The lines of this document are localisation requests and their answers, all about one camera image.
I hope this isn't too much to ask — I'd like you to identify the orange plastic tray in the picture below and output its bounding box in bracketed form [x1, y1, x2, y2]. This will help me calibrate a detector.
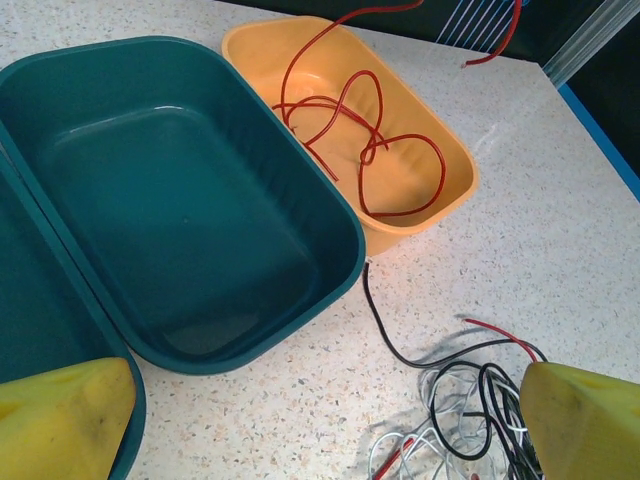
[221, 15, 481, 259]

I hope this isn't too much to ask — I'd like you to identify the teal plastic tray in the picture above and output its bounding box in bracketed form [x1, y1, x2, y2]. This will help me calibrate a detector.
[0, 124, 147, 480]
[0, 34, 369, 376]

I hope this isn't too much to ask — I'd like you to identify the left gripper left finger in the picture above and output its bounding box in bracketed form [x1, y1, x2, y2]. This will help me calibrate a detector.
[0, 356, 137, 480]

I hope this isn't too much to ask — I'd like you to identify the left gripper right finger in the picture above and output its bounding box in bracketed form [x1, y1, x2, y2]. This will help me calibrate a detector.
[519, 362, 640, 480]

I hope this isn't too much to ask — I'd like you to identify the red and black cable bundle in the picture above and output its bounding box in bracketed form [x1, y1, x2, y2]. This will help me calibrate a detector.
[372, 318, 549, 480]

